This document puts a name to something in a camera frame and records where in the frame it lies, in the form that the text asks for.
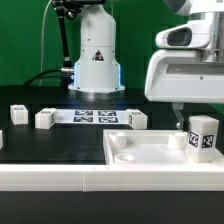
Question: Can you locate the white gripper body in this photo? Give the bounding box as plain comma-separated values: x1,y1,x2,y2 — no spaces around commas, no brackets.
145,50,224,104

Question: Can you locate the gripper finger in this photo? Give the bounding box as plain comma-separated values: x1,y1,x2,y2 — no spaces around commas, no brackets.
172,103,184,131

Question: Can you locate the white square tabletop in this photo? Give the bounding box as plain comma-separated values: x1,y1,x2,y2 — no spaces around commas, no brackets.
103,129,224,167

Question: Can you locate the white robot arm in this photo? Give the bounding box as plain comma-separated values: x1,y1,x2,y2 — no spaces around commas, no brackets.
69,0,224,116

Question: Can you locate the white tag sheet with markers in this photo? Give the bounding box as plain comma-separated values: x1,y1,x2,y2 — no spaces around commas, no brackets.
55,109,128,125

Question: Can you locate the white block at left edge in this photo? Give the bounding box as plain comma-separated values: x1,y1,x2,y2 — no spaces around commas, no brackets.
0,130,3,150

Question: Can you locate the white L-shaped obstacle fence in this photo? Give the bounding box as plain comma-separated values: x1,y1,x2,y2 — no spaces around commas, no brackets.
0,132,224,193

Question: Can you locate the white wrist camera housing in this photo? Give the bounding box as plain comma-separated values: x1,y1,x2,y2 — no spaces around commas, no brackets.
156,22,211,49

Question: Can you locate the black cable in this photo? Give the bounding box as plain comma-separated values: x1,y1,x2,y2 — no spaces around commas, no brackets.
22,68,73,87

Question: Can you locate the grey cable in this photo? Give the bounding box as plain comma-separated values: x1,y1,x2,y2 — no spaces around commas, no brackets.
39,0,54,86

